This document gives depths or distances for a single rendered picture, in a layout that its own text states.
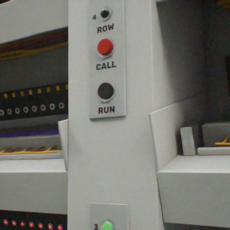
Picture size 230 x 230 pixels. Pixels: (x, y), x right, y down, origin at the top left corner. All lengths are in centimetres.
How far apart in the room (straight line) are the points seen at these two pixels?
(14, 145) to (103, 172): 20
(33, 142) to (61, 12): 17
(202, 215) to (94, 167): 11
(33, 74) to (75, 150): 36
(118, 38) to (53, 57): 33
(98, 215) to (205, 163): 11
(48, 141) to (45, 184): 9
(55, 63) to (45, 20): 24
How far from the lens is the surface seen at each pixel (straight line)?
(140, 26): 31
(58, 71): 62
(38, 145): 44
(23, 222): 62
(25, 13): 42
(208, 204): 28
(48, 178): 35
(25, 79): 67
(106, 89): 31
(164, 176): 28
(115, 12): 33
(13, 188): 39
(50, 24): 39
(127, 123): 30
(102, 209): 31
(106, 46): 32
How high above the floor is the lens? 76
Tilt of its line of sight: 8 degrees up
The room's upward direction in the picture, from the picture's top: 1 degrees counter-clockwise
